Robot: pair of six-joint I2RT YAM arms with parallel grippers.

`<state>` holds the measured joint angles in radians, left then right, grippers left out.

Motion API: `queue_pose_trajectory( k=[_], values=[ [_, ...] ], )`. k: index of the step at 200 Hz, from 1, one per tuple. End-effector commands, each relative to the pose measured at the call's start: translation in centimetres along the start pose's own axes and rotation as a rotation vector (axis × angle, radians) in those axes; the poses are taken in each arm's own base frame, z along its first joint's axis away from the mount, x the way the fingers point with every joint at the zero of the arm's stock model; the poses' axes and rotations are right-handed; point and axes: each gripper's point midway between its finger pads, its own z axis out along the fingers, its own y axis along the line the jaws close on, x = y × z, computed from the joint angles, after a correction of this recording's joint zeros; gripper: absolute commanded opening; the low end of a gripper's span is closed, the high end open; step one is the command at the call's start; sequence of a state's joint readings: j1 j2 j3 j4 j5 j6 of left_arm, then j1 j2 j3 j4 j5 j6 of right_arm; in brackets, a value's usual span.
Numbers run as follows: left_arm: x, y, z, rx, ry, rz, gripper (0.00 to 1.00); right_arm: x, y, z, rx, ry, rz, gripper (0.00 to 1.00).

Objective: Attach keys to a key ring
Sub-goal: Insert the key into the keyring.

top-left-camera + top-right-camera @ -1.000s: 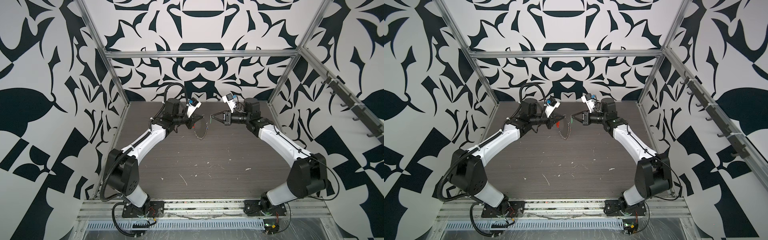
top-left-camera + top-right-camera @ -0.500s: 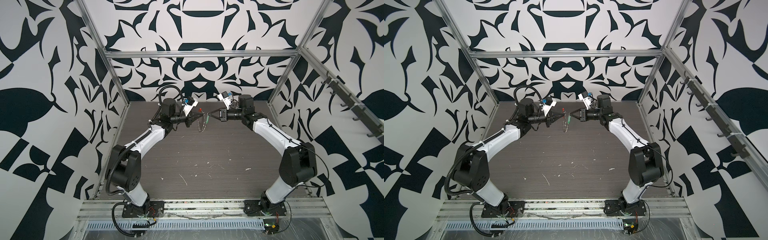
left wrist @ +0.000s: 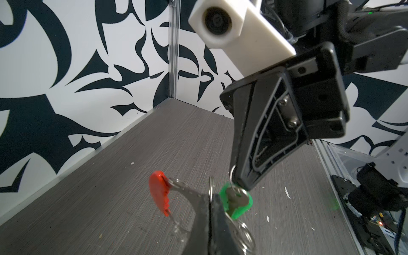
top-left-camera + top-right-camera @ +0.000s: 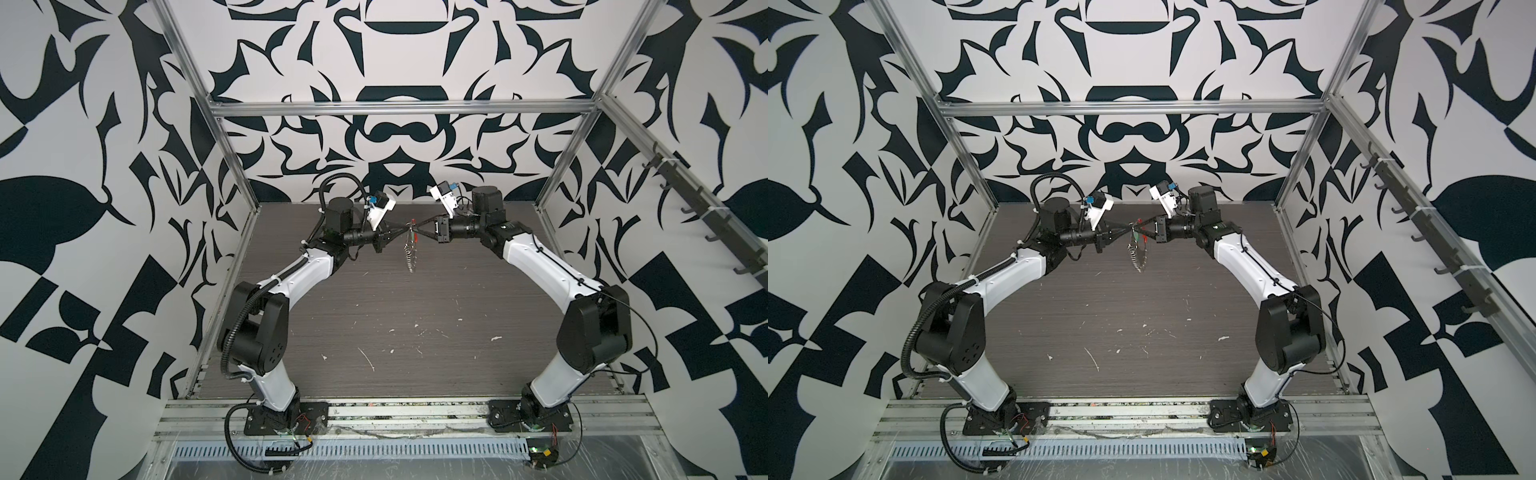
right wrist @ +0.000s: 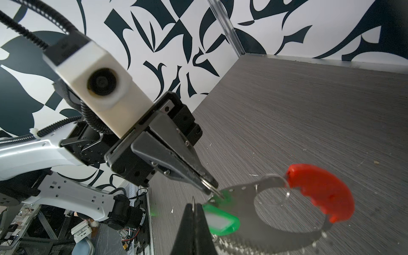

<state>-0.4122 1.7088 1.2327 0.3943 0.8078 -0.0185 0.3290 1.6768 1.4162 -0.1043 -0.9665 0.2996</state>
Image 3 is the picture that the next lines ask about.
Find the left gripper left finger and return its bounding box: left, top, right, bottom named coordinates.
left=182, top=195, right=211, bottom=255

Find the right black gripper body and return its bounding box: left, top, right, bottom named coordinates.
left=283, top=42, right=350, bottom=140

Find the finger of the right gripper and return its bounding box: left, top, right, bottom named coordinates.
left=220, top=67, right=308, bottom=191

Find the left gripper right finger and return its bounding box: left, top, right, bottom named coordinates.
left=210, top=194, right=241, bottom=255

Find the silver key ring chain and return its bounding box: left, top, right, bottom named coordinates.
left=165, top=164, right=257, bottom=255

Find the green capped key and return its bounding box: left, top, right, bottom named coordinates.
left=219, top=183, right=254, bottom=220

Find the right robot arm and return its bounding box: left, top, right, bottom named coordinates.
left=220, top=1, right=408, bottom=191

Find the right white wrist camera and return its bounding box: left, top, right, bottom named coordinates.
left=188, top=1, right=296, bottom=77

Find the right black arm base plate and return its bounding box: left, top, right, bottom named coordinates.
left=330, top=175, right=395, bottom=255

